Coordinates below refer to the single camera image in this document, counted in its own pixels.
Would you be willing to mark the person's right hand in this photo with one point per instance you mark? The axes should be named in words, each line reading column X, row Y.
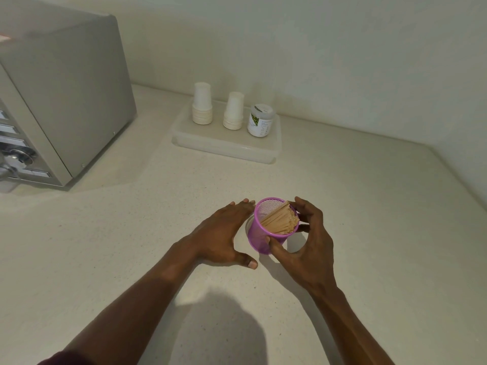
column 317, row 254

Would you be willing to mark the person's left hand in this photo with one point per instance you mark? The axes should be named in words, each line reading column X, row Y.
column 213, row 239

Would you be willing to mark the person's right thumb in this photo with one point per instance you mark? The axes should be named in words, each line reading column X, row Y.
column 279, row 250

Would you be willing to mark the person's left thumb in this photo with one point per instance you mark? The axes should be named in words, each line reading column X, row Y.
column 245, row 261

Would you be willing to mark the purple mesh cup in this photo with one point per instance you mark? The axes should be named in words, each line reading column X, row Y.
column 258, row 239

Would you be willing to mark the person's right forearm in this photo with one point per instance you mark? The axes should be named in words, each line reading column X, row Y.
column 350, row 330

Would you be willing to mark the person's left forearm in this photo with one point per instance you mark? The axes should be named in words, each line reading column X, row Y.
column 140, row 304

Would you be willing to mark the bundle of wooden stir sticks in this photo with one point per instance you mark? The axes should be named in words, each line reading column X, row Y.
column 280, row 222

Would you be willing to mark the clear plastic lidded container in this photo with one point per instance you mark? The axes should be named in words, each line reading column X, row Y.
column 228, row 142

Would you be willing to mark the jar with white lid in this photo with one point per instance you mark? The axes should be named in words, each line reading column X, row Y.
column 260, row 123

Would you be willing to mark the short stack of white paper cups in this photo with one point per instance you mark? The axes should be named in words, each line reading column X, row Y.
column 233, row 112

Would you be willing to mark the tall stack of white paper cups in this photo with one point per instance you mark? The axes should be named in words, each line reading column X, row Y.
column 202, row 106

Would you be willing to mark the dark maroon sleeve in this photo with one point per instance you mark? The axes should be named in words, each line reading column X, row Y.
column 64, row 359

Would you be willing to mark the silver metal appliance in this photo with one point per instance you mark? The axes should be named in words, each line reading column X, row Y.
column 64, row 94

